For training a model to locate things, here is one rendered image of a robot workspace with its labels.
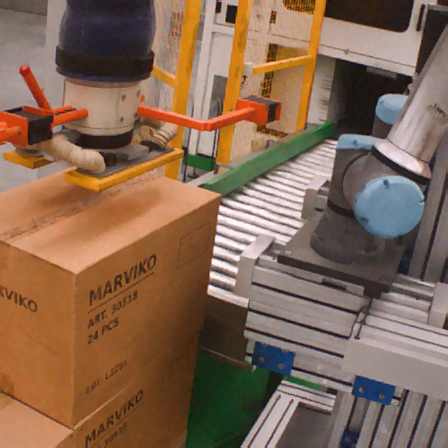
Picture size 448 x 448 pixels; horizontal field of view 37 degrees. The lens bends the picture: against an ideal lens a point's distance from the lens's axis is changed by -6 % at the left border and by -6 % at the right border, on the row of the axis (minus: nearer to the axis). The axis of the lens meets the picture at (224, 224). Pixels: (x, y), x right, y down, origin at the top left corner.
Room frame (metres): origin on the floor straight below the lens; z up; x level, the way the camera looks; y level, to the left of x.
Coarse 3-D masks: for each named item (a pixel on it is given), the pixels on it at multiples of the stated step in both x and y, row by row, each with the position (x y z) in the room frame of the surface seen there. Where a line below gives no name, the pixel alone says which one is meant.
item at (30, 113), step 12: (12, 108) 1.34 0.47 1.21; (24, 108) 1.36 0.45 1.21; (36, 108) 1.35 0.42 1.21; (0, 120) 1.29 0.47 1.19; (12, 120) 1.28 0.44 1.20; (24, 120) 1.26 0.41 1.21; (36, 120) 1.28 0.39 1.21; (48, 120) 1.31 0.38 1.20; (24, 132) 1.26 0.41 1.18; (36, 132) 1.29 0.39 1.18; (48, 132) 1.32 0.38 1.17; (24, 144) 1.26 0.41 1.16
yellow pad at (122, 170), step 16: (144, 144) 1.55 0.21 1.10; (112, 160) 1.43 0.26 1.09; (128, 160) 1.49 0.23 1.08; (144, 160) 1.51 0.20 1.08; (160, 160) 1.54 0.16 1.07; (64, 176) 1.37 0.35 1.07; (80, 176) 1.36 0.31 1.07; (96, 176) 1.36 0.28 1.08; (112, 176) 1.39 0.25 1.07; (128, 176) 1.42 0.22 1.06
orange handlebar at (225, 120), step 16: (144, 96) 1.67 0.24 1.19; (80, 112) 1.44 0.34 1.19; (144, 112) 1.53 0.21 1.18; (160, 112) 1.51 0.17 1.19; (240, 112) 1.60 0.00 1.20; (0, 128) 1.23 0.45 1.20; (16, 128) 1.26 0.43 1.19; (192, 128) 1.47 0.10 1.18; (208, 128) 1.47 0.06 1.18; (0, 144) 1.21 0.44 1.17
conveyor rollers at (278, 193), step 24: (336, 144) 3.94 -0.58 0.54; (288, 168) 3.30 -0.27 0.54; (312, 168) 3.35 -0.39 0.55; (240, 192) 2.90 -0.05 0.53; (264, 192) 2.95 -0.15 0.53; (288, 192) 3.00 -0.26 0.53; (240, 216) 2.60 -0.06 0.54; (264, 216) 2.65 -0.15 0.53; (288, 216) 2.70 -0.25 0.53; (216, 240) 2.34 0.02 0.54; (240, 240) 2.40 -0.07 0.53; (288, 240) 2.43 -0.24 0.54; (216, 264) 2.14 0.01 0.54; (216, 288) 1.96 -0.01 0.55
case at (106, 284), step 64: (64, 192) 1.58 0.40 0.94; (128, 192) 1.64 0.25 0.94; (192, 192) 1.71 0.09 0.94; (0, 256) 1.27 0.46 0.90; (64, 256) 1.24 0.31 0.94; (128, 256) 1.35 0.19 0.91; (192, 256) 1.62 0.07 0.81; (0, 320) 1.27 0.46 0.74; (64, 320) 1.19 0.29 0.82; (128, 320) 1.37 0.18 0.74; (192, 320) 1.66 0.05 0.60; (0, 384) 1.27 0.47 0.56; (64, 384) 1.19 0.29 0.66; (128, 384) 1.39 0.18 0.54
